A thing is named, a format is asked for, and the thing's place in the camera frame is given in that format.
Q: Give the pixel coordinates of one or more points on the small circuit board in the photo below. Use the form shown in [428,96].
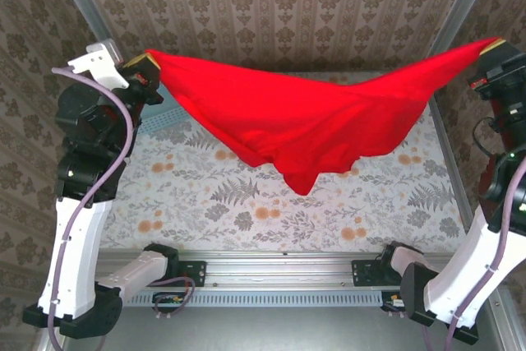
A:
[392,301]
[168,301]

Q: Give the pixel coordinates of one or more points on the aluminium mounting rail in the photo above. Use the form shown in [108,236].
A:
[279,269]

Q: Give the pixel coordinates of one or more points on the floral tablecloth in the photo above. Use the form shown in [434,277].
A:
[185,203]

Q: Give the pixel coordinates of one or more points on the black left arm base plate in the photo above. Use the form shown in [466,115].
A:
[193,271]

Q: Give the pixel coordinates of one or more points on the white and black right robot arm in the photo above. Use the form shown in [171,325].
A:
[464,269]

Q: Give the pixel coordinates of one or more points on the red t-shirt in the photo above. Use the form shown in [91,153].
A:
[308,121]

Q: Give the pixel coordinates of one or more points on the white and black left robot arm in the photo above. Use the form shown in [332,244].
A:
[78,244]

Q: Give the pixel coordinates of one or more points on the aluminium frame post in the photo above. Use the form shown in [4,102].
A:
[82,1]
[460,10]

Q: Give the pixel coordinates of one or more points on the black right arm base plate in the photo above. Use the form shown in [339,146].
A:
[363,273]

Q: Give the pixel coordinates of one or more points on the light blue plastic basket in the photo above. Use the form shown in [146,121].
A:
[164,118]

